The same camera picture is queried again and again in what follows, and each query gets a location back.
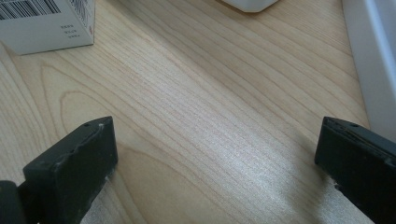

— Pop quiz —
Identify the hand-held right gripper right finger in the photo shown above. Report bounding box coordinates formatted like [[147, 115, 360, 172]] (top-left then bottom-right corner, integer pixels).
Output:
[[314, 117, 396, 224]]

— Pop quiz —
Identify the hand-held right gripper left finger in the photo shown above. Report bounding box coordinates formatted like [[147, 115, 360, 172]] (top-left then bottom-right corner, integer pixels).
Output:
[[18, 116, 119, 224]]

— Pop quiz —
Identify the white plastic storage bin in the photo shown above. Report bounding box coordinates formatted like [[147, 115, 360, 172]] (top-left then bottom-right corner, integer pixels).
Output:
[[341, 0, 396, 143]]

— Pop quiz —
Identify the white and green carton box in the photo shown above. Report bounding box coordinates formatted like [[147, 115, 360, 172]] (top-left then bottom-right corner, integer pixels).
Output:
[[0, 0, 96, 56]]

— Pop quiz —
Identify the white shallow plastic tray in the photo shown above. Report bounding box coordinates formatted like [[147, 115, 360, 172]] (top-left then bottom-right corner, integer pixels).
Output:
[[221, 0, 279, 14]]

